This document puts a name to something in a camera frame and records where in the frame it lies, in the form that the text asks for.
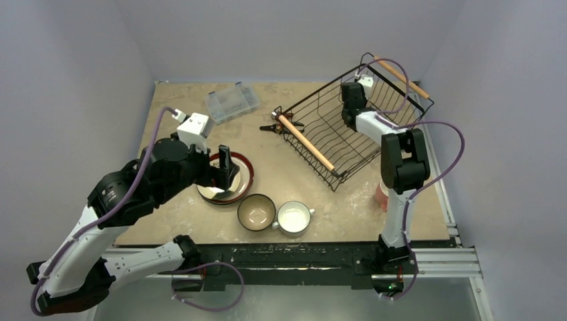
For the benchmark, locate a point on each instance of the brown bowl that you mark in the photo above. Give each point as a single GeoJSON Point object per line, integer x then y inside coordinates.
{"type": "Point", "coordinates": [256, 212]}

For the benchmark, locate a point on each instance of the red black lacquer plate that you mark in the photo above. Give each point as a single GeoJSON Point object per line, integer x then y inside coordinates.
{"type": "Point", "coordinates": [246, 177]}

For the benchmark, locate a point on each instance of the black wire dish rack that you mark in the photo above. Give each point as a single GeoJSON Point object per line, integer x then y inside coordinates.
{"type": "Point", "coordinates": [346, 151]}

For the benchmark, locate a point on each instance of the clear plastic organizer box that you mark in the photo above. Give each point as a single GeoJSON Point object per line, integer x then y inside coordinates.
{"type": "Point", "coordinates": [231, 103]}

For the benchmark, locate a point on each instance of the white two-handled soup cup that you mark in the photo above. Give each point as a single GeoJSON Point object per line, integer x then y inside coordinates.
{"type": "Point", "coordinates": [293, 218]}

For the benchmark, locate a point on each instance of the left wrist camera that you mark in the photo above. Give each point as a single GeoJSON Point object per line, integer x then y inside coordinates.
{"type": "Point", "coordinates": [194, 129]}

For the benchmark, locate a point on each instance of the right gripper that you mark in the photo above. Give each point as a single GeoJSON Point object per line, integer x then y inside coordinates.
{"type": "Point", "coordinates": [351, 91]}

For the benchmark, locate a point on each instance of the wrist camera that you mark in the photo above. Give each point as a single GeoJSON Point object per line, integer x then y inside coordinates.
{"type": "Point", "coordinates": [194, 129]}
{"type": "Point", "coordinates": [367, 82]}

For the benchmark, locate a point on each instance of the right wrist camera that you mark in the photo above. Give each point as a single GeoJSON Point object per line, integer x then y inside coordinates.
{"type": "Point", "coordinates": [367, 82]}

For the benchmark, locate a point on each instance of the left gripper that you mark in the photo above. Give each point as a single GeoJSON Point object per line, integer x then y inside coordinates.
{"type": "Point", "coordinates": [212, 176]}

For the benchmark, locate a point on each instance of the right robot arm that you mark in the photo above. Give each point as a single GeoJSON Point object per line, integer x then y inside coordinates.
{"type": "Point", "coordinates": [404, 168]}

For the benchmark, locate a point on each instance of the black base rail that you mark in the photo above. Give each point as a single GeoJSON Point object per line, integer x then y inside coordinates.
{"type": "Point", "coordinates": [214, 266]}

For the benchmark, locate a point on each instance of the beige round plate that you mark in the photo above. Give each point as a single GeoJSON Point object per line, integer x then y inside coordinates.
{"type": "Point", "coordinates": [212, 192]}

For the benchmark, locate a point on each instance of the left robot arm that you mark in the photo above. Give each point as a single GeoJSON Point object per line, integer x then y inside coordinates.
{"type": "Point", "coordinates": [78, 276]}

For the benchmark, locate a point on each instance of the salmon pink mug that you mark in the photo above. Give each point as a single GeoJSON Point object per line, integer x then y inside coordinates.
{"type": "Point", "coordinates": [381, 196]}

